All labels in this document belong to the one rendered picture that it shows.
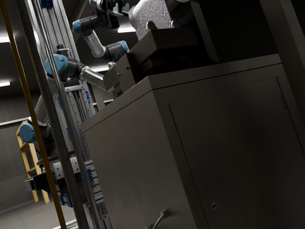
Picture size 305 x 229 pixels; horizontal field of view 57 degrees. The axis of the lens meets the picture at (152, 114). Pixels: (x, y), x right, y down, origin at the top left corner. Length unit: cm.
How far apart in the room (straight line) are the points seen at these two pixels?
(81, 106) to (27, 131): 48
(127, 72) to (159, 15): 30
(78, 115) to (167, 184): 131
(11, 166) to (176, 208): 927
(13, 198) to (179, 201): 926
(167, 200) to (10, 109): 955
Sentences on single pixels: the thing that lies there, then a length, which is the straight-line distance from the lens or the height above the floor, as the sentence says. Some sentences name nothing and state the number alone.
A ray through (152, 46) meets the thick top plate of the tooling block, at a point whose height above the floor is 99.
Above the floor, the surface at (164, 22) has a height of 113.
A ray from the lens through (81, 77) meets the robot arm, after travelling 172.
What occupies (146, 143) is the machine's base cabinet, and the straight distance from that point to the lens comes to 83.
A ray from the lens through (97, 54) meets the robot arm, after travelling 196.
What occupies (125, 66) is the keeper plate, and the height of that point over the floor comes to 99.
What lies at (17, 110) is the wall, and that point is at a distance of 1023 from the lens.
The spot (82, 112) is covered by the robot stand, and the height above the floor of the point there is 107.
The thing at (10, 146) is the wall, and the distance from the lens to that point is 1001.
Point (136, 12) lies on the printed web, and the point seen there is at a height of 126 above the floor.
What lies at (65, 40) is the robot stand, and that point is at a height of 163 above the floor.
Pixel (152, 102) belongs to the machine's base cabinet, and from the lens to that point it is 76.
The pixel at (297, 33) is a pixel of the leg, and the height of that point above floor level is 90.
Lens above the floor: 74
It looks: 5 degrees up
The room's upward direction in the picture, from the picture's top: 18 degrees counter-clockwise
